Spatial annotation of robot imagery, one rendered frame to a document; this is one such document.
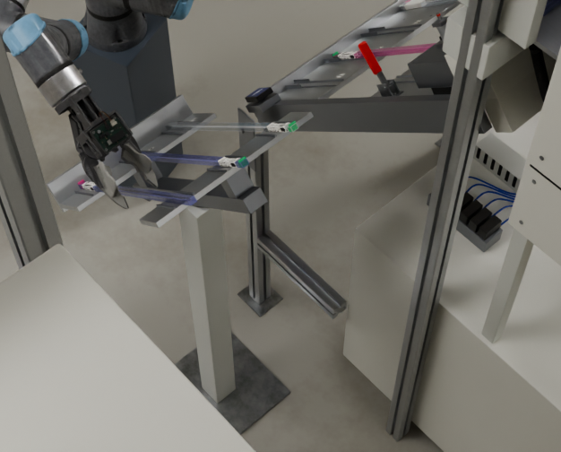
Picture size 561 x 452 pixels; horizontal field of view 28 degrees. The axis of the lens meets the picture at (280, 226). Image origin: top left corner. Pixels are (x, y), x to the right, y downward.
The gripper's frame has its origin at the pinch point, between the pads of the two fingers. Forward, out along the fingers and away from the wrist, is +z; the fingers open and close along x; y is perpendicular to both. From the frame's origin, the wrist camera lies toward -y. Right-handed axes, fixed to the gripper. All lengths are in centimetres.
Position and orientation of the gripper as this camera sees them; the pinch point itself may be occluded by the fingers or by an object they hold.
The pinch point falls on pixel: (137, 193)
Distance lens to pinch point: 199.7
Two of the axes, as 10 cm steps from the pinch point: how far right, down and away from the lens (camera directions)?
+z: 5.8, 8.1, 1.2
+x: 7.3, -5.8, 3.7
